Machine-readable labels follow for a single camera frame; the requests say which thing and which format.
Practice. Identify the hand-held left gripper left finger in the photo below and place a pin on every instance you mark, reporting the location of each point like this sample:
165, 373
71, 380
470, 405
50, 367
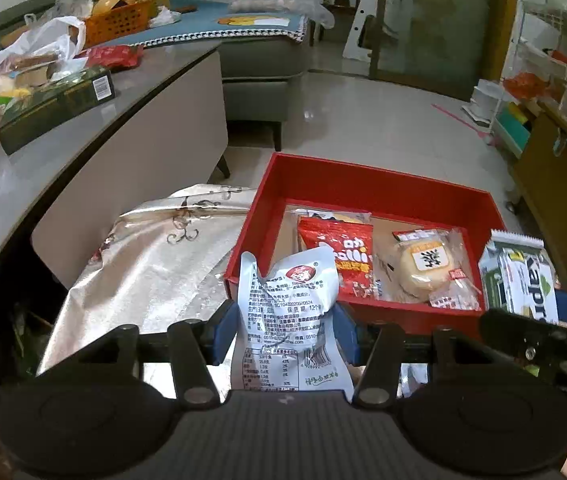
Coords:
226, 334

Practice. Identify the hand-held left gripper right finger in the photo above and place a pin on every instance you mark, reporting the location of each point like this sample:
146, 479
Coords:
346, 334

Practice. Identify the green white snack packet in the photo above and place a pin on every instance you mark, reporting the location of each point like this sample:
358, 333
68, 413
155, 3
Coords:
518, 280

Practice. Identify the white crinkled snack packet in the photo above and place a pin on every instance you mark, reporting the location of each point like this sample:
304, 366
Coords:
288, 310

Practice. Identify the red snack packet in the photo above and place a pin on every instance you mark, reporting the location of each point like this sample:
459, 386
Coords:
343, 260

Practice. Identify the bun packet with red-white label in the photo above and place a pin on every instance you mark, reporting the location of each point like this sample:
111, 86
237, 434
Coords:
426, 270

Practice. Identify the red cardboard box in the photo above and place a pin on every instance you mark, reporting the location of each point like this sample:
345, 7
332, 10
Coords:
263, 230

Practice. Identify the yellow cake packet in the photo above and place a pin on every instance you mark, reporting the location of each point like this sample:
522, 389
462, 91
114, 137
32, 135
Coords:
346, 217

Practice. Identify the silver embroidered cloth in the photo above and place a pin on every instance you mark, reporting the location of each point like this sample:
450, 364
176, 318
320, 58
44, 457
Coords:
153, 270

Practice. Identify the white stacked containers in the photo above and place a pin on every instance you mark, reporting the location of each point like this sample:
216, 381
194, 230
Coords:
486, 100

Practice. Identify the red plastic bag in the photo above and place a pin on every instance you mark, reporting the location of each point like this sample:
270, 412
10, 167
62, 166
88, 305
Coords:
528, 85

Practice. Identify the grey curved table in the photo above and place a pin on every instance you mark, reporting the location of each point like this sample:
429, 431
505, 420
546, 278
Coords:
38, 175

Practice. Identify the green sofa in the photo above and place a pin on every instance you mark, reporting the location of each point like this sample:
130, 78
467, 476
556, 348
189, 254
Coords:
263, 65

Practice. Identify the dark green box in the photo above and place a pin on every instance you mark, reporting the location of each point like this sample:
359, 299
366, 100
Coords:
53, 105

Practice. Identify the red crinkled packet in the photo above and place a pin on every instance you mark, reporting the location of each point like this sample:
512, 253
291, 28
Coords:
113, 56

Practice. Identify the white perforated board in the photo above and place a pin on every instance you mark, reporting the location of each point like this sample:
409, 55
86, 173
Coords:
361, 25

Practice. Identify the blue sofa blanket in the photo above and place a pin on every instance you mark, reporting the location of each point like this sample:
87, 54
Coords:
243, 22

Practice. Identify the glass sliding door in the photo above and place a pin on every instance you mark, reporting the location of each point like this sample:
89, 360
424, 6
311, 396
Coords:
438, 25

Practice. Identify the clear bag on sofa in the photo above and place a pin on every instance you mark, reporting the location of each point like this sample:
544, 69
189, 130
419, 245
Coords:
283, 5

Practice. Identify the orange plastic basket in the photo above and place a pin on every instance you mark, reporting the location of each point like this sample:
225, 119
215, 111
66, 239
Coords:
118, 17

